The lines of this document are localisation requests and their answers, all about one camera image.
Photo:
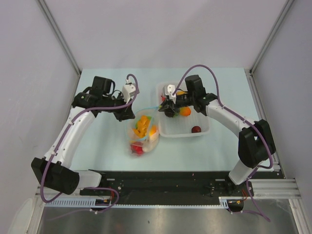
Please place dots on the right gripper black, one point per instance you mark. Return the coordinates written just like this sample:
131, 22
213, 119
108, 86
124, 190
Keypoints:
169, 106

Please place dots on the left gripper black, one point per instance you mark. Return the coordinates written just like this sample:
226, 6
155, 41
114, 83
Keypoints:
124, 113

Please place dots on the clear zip top bag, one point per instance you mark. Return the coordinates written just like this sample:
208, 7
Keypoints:
131, 137

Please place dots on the small orange fruit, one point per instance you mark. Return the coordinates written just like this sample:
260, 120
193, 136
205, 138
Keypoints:
142, 126

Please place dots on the white radish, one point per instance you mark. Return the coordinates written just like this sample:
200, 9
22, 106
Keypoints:
150, 143

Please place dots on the red bell pepper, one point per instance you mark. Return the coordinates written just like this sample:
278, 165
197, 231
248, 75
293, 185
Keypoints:
136, 149

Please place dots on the orange papaya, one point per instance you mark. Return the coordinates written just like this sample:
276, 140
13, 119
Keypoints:
153, 130

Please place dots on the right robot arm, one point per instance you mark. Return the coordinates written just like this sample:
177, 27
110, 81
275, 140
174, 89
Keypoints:
255, 140

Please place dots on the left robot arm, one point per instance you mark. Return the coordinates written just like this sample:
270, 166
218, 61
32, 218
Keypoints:
53, 169

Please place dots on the orange yellow mango top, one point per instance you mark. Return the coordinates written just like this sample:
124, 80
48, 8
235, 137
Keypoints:
180, 93

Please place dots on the white plastic basket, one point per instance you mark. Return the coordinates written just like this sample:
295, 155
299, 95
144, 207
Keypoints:
181, 126

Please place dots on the green orange mango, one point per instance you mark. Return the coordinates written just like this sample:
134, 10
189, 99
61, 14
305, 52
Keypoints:
185, 111

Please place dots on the dark red plum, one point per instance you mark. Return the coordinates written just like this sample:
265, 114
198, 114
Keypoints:
196, 129

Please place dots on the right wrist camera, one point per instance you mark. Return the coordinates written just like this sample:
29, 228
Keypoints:
169, 92

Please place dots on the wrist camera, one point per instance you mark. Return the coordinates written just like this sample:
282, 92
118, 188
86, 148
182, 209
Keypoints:
169, 92
128, 91

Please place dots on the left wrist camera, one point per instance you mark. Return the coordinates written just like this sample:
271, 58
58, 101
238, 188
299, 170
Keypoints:
128, 91

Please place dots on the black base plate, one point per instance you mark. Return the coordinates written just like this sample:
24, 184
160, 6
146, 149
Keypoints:
162, 180

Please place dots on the left aluminium frame post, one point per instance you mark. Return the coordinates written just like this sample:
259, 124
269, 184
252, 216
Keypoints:
47, 13

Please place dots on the aluminium frame post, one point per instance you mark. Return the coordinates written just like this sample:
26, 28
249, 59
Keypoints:
273, 32
47, 13

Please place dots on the white cable duct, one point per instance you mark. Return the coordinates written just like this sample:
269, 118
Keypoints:
101, 203

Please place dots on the aluminium front rail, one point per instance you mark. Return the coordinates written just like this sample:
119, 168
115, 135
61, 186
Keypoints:
259, 188

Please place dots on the right aluminium frame post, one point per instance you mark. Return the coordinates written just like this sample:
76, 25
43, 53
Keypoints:
273, 32

